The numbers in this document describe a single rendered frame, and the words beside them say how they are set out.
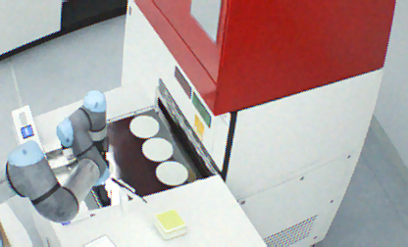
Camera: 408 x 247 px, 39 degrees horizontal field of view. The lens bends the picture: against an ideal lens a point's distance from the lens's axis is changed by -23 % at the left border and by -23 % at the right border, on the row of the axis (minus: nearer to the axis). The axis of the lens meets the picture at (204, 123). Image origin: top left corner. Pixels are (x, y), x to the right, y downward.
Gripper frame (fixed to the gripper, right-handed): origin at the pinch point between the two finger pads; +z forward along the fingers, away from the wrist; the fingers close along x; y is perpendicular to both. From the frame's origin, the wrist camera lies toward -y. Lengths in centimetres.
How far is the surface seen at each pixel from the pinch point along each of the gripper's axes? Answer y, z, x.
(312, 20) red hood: 18, -61, -60
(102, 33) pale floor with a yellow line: 188, 91, 35
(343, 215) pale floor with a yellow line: 64, 92, -113
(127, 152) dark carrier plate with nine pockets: 15.5, 1.6, -8.9
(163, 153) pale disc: 17.1, 1.6, -20.6
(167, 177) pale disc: 7.0, 1.6, -22.8
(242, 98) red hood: 7, -35, -42
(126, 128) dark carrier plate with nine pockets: 25.8, 1.6, -6.8
